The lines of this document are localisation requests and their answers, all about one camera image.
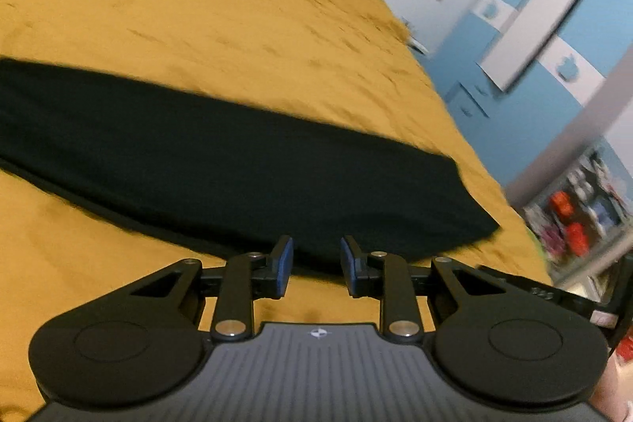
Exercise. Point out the person's right forearm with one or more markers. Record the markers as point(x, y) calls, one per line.
point(615, 387)

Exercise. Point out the cluttered shelf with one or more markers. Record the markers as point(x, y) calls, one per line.
point(578, 214)

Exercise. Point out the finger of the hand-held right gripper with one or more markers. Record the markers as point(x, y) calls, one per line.
point(524, 286)

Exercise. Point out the blue nightstand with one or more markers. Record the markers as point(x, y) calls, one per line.
point(419, 46)

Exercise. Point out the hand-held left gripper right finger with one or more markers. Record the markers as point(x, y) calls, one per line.
point(348, 265)

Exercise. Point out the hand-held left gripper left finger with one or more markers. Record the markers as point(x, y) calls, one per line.
point(283, 265)

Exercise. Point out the tall wardrobe mirror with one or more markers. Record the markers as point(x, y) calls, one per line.
point(549, 6)

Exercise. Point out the black pants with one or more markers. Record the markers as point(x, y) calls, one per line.
point(222, 165)

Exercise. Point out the yellow quilt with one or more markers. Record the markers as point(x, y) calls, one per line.
point(198, 6)

